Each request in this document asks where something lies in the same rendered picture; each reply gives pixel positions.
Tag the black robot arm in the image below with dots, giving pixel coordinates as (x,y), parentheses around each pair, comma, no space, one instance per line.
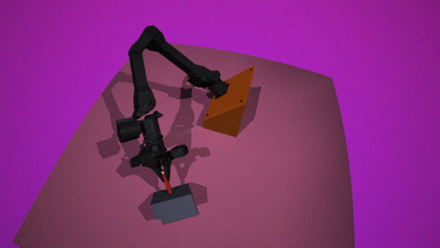
(143,97)

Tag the red peg with white band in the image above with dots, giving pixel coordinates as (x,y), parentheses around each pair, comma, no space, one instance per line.
(166,182)

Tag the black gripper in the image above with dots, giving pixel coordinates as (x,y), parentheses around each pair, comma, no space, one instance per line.
(167,156)

